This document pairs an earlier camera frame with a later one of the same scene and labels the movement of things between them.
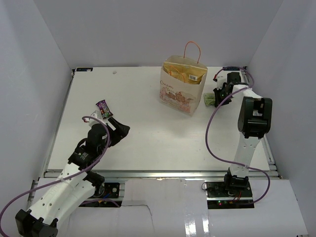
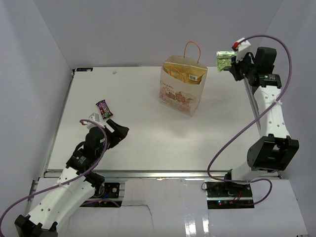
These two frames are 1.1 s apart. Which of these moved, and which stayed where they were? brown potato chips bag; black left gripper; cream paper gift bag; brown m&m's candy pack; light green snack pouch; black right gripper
Moved: black right gripper; light green snack pouch
Stayed: brown potato chips bag; black left gripper; brown m&m's candy pack; cream paper gift bag
